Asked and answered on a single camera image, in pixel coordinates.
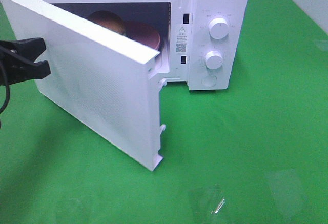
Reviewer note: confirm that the clear tape patch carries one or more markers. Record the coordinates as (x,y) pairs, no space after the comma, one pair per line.
(207,200)

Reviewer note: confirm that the pink plate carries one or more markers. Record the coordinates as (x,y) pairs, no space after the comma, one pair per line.
(143,33)

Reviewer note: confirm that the round microwave door button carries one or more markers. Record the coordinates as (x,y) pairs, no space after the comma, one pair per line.
(209,81)

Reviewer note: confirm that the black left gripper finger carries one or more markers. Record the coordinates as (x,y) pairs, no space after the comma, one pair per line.
(29,49)
(19,69)

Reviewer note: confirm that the white microwave knob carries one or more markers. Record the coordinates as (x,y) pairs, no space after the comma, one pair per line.
(218,28)
(213,60)

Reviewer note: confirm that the burger with lettuce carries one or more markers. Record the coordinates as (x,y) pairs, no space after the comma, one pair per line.
(109,20)

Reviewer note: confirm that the lower white microwave knob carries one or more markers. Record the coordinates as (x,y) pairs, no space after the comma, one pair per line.
(213,60)

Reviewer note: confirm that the white microwave door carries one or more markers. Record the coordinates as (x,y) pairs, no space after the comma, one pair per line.
(105,80)

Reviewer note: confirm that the white microwave oven body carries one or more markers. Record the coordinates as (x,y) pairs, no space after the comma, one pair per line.
(183,28)

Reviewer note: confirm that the upper white microwave knob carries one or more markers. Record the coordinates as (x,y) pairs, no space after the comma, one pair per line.
(218,28)

